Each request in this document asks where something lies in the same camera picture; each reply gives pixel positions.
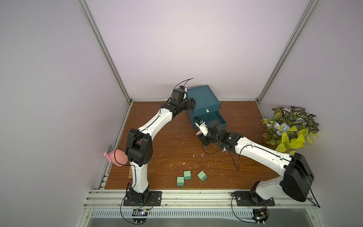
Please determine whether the teal drawer cabinet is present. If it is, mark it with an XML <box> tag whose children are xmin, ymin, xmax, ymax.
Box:
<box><xmin>186</xmin><ymin>85</ymin><xmax>227</xmax><ymax>129</ymax></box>

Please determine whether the green plug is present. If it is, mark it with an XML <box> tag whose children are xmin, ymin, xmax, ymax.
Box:
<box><xmin>176</xmin><ymin>176</ymin><xmax>184</xmax><ymax>187</ymax></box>
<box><xmin>197</xmin><ymin>171</ymin><xmax>208</xmax><ymax>182</ymax></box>
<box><xmin>183</xmin><ymin>170</ymin><xmax>192</xmax><ymax>180</ymax></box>

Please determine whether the green plug bottom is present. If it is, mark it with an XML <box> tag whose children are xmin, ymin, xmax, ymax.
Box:
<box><xmin>176</xmin><ymin>176</ymin><xmax>184</xmax><ymax>187</ymax></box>

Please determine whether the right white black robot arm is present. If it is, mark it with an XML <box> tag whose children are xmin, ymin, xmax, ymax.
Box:
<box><xmin>195</xmin><ymin>119</ymin><xmax>314</xmax><ymax>206</ymax></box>

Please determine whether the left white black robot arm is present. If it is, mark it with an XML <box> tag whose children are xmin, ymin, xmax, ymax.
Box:
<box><xmin>125</xmin><ymin>86</ymin><xmax>195</xmax><ymax>203</ymax></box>

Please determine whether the artificial potted plant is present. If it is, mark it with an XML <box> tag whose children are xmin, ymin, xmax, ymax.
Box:
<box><xmin>262</xmin><ymin>107</ymin><xmax>319</xmax><ymax>155</ymax></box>

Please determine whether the pink watering can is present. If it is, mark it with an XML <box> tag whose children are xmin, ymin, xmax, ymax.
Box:
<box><xmin>104</xmin><ymin>145</ymin><xmax>128</xmax><ymax>166</ymax></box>

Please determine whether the right circuit board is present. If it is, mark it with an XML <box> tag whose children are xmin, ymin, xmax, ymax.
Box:
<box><xmin>252</xmin><ymin>208</ymin><xmax>269</xmax><ymax>225</ymax></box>

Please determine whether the circuit board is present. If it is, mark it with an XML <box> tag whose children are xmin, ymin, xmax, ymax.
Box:
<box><xmin>131</xmin><ymin>209</ymin><xmax>149</xmax><ymax>225</ymax></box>
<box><xmin>252</xmin><ymin>208</ymin><xmax>269</xmax><ymax>225</ymax></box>

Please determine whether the left circuit board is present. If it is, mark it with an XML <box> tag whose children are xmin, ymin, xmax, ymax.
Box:
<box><xmin>131</xmin><ymin>209</ymin><xmax>149</xmax><ymax>225</ymax></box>

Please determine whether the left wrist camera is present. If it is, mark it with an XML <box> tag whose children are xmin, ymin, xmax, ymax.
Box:
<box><xmin>179</xmin><ymin>86</ymin><xmax>187</xmax><ymax>99</ymax></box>

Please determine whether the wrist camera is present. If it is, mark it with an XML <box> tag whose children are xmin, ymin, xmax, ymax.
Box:
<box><xmin>179</xmin><ymin>86</ymin><xmax>187</xmax><ymax>99</ymax></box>
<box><xmin>195</xmin><ymin>121</ymin><xmax>209</xmax><ymax>136</ymax></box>

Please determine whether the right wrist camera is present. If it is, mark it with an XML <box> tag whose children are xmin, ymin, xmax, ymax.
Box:
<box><xmin>195</xmin><ymin>121</ymin><xmax>209</xmax><ymax>136</ymax></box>

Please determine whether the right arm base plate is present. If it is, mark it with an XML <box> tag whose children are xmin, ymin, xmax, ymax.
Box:
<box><xmin>233</xmin><ymin>191</ymin><xmax>276</xmax><ymax>207</ymax></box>

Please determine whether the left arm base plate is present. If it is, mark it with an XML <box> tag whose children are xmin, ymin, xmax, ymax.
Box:
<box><xmin>123</xmin><ymin>191</ymin><xmax>162</xmax><ymax>207</ymax></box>

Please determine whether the aluminium front rail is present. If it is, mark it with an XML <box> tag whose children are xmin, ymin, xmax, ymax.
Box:
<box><xmin>82</xmin><ymin>189</ymin><xmax>317</xmax><ymax>209</ymax></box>

